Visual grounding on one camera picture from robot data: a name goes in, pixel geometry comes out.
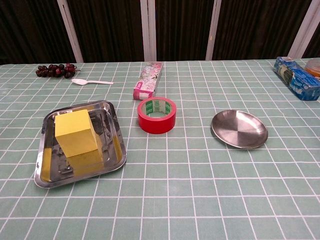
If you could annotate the red tape roll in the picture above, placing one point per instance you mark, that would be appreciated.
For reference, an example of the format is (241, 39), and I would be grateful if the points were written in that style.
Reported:
(156, 125)

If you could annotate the yellow cube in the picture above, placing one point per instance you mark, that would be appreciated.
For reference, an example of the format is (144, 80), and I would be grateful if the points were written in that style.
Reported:
(75, 127)

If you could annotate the pink floral carton box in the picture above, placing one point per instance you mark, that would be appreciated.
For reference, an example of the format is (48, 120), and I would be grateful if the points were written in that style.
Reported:
(148, 77)

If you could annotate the square steel tray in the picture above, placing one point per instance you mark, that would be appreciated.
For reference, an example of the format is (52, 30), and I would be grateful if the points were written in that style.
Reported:
(113, 140)

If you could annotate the green checked tablecloth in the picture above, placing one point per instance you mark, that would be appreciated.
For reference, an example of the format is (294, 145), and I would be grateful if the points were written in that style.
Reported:
(175, 187)

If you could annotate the round steel plate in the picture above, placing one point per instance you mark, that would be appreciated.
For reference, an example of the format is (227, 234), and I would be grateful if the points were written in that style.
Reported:
(240, 130)

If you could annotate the white plastic spoon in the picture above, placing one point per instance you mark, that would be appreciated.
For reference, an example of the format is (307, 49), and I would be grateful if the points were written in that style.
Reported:
(78, 81)

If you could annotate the dark pleated curtain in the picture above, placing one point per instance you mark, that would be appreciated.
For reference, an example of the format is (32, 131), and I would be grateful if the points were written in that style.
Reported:
(112, 30)

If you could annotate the dark red grape bunch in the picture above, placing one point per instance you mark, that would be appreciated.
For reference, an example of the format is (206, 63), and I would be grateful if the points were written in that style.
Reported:
(53, 70)

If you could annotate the blue snack package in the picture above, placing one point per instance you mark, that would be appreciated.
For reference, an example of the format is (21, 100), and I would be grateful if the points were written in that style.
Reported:
(297, 80)

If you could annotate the orange lidded plastic jar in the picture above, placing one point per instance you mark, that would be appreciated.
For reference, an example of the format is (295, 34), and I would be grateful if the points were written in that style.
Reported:
(314, 68)

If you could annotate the white frame post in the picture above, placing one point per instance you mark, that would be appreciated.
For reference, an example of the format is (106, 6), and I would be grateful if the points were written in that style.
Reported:
(213, 30)
(303, 30)
(148, 30)
(71, 32)

